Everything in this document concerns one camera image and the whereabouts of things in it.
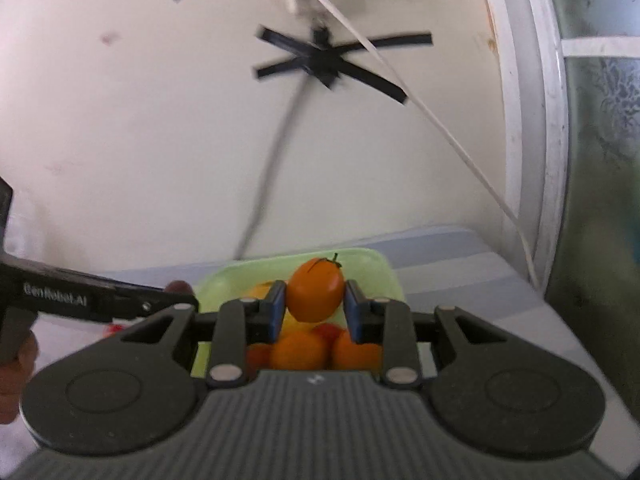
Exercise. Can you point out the white window frame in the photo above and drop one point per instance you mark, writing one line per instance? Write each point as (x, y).
(535, 110)

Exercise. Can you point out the orange tomato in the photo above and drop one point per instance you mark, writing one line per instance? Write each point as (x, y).
(315, 290)
(299, 352)
(257, 357)
(356, 355)

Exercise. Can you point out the frosted window pane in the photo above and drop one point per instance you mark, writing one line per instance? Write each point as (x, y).
(605, 160)

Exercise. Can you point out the black tape strip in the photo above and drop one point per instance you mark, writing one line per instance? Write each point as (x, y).
(370, 77)
(390, 42)

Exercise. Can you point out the striped blue white bedsheet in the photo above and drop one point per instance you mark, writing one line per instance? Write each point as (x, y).
(475, 280)

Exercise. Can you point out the person's left hand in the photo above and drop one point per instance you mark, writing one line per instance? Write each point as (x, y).
(15, 385)

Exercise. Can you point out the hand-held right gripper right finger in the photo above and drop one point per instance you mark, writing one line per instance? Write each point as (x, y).
(352, 310)

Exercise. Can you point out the red tomato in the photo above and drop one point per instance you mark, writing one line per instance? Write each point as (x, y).
(327, 331)
(116, 329)

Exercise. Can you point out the dark purple tomato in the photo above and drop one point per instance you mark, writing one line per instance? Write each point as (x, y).
(178, 287)

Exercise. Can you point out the light green plastic basin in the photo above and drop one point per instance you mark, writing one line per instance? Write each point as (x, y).
(370, 265)

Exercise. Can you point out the large yellow grapefruit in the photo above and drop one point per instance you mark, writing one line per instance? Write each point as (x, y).
(260, 291)

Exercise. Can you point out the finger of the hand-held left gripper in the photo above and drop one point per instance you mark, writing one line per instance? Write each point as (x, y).
(145, 302)

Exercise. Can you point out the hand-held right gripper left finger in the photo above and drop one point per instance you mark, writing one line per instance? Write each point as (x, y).
(277, 310)

